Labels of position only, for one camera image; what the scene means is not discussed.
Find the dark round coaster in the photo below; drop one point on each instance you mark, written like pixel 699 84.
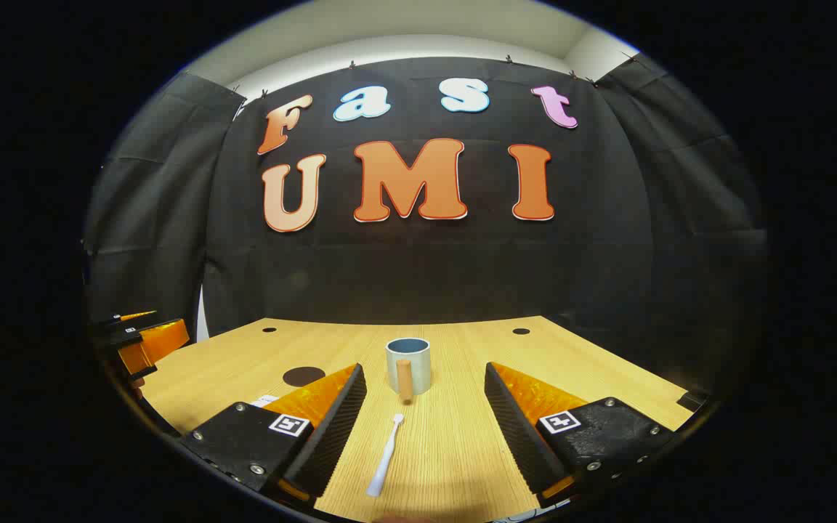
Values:
pixel 302 376

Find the wooden desktop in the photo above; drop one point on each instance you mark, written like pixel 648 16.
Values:
pixel 447 450

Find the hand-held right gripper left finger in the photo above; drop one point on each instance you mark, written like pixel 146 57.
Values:
pixel 338 425

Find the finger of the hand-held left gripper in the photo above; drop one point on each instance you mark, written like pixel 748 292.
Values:
pixel 131 316
pixel 160 343

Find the light blue cup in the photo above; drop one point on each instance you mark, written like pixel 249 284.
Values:
pixel 420 363

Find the black backdrop cloth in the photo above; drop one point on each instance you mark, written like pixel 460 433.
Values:
pixel 426 276

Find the white toothbrush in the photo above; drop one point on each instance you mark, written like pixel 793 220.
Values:
pixel 385 457

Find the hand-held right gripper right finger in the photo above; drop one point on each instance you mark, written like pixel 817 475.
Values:
pixel 516 428

